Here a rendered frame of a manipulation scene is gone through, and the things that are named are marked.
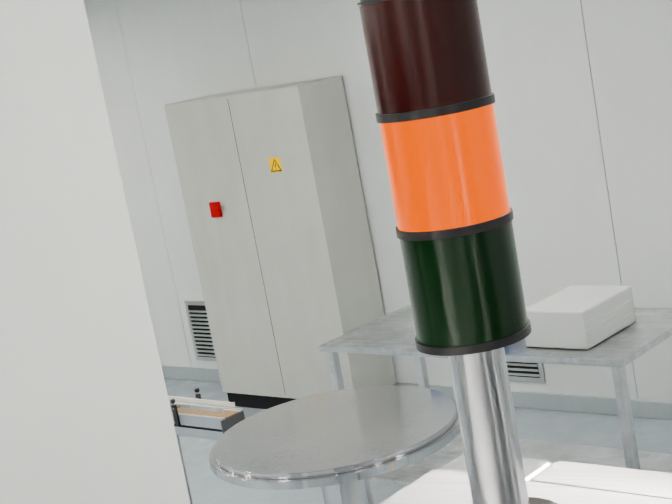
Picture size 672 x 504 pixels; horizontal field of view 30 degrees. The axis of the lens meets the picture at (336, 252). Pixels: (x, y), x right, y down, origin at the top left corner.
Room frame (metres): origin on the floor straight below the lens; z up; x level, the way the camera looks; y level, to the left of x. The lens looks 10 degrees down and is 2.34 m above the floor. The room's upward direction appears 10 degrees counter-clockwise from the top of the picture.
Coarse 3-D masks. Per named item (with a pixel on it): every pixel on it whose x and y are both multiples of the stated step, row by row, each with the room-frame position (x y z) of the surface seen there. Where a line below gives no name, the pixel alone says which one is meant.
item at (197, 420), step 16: (176, 400) 5.05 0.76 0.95; (192, 400) 4.97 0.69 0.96; (208, 400) 4.91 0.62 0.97; (176, 416) 4.90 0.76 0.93; (192, 416) 4.85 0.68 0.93; (208, 416) 4.80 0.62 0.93; (224, 416) 4.77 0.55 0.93; (240, 416) 4.81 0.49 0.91; (176, 432) 4.93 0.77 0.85; (192, 432) 4.86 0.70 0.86; (208, 432) 4.79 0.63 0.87; (224, 432) 4.74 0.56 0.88
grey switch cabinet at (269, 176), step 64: (192, 128) 7.99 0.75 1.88; (256, 128) 7.60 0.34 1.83; (320, 128) 7.42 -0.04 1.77; (192, 192) 8.08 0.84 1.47; (256, 192) 7.67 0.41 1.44; (320, 192) 7.35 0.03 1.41; (256, 256) 7.75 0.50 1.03; (320, 256) 7.37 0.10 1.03; (256, 320) 7.83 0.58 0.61; (320, 320) 7.44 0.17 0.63; (256, 384) 7.91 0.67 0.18; (320, 384) 7.51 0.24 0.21; (384, 384) 7.53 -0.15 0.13
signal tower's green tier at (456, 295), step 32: (512, 224) 0.53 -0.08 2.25; (416, 256) 0.52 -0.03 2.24; (448, 256) 0.51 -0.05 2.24; (480, 256) 0.51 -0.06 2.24; (512, 256) 0.52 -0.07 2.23; (416, 288) 0.52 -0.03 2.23; (448, 288) 0.51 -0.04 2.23; (480, 288) 0.51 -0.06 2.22; (512, 288) 0.51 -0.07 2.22; (416, 320) 0.52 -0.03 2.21; (448, 320) 0.51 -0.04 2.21; (480, 320) 0.51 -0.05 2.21; (512, 320) 0.51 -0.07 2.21
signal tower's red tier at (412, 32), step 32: (416, 0) 0.51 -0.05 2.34; (448, 0) 0.51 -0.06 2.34; (384, 32) 0.51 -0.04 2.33; (416, 32) 0.51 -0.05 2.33; (448, 32) 0.51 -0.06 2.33; (480, 32) 0.52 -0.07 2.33; (384, 64) 0.52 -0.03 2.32; (416, 64) 0.51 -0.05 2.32; (448, 64) 0.51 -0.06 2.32; (480, 64) 0.52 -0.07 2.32; (384, 96) 0.52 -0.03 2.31; (416, 96) 0.51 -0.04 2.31; (448, 96) 0.51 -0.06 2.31; (480, 96) 0.51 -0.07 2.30
